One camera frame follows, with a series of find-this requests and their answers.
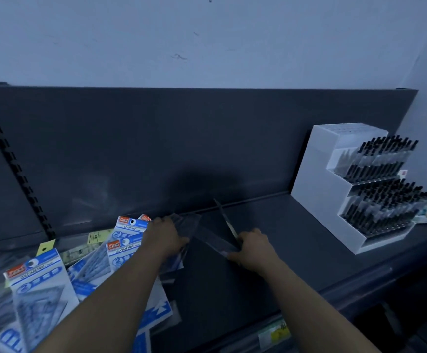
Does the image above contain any person's left hand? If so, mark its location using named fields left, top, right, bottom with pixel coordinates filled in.
left=140, top=216, right=190, bottom=260

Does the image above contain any person's right hand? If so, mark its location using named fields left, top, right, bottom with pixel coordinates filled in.
left=227, top=228, right=281, bottom=273

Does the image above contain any clear plastic ruler packet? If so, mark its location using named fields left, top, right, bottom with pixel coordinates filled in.
left=160, top=212, right=203, bottom=273

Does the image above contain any clear plastic set square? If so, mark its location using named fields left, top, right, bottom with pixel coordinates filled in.
left=194, top=198, right=242, bottom=258

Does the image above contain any person's right forearm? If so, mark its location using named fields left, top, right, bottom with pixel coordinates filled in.
left=260, top=256, right=380, bottom=353

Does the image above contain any person's left forearm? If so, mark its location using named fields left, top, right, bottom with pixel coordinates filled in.
left=33, top=250, right=167, bottom=353

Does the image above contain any yellow price tag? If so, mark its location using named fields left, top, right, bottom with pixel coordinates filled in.
left=87, top=228, right=115, bottom=245
left=36, top=239, right=56, bottom=257

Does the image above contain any yellow green shelf edge label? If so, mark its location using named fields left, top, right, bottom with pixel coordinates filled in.
left=258, top=318, right=292, bottom=351

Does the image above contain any dark grey metal shelf unit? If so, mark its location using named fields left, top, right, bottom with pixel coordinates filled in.
left=0, top=82, right=427, bottom=353

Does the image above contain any white tiered pen display stand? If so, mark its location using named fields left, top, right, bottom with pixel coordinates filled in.
left=290, top=123, right=417, bottom=255

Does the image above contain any pile of blue geometry packets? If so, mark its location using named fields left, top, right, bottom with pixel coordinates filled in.
left=0, top=214, right=185, bottom=353

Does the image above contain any row of black pens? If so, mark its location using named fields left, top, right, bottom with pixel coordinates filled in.
left=342, top=178, right=427, bottom=238
left=344, top=134, right=419, bottom=185

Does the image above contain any black slotted shelf upright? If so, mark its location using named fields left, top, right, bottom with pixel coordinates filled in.
left=0, top=92, right=56, bottom=241

